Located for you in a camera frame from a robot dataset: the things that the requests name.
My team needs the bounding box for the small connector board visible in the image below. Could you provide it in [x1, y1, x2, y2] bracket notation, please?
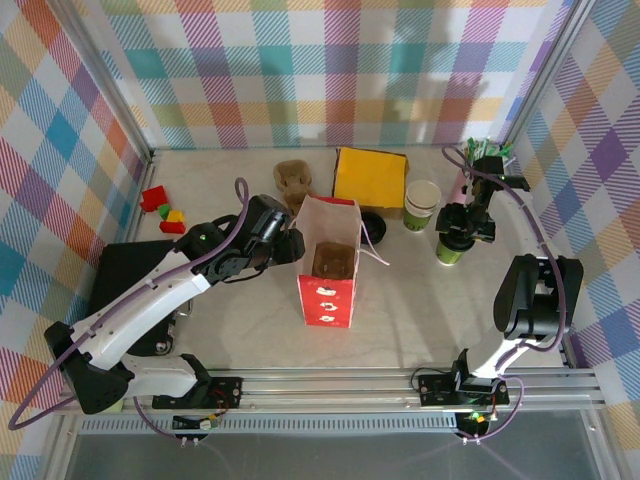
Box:
[457, 409, 497, 437]
[171, 412, 221, 432]

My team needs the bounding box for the large red block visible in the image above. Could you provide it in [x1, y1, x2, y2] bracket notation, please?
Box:
[141, 184, 167, 212]

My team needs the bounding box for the aluminium frame post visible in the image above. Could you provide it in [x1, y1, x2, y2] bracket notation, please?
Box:
[503, 0, 597, 149]
[47, 0, 154, 161]

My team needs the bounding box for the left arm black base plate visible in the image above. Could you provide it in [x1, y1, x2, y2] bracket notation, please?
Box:
[151, 375, 245, 410]

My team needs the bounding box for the yellow-topped cardboard box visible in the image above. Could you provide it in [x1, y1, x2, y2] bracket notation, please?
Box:
[329, 146, 409, 221]

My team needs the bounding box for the red paper takeout bag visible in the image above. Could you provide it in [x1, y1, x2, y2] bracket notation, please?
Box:
[291, 194, 392, 330]

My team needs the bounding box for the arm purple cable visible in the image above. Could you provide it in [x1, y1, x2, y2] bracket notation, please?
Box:
[8, 177, 251, 444]
[441, 144, 571, 444]

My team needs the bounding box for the aluminium mounting rail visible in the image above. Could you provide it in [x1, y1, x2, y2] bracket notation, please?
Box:
[52, 367, 607, 416]

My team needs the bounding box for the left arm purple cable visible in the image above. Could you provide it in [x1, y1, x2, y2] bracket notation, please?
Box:
[8, 177, 251, 444]

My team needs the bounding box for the perforated metal cable duct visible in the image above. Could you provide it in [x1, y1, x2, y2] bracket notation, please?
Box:
[79, 417, 501, 435]

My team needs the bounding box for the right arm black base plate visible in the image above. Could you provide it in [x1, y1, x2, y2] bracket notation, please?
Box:
[416, 372, 511, 407]

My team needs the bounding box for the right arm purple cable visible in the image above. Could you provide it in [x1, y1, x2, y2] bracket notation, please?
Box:
[441, 144, 571, 444]

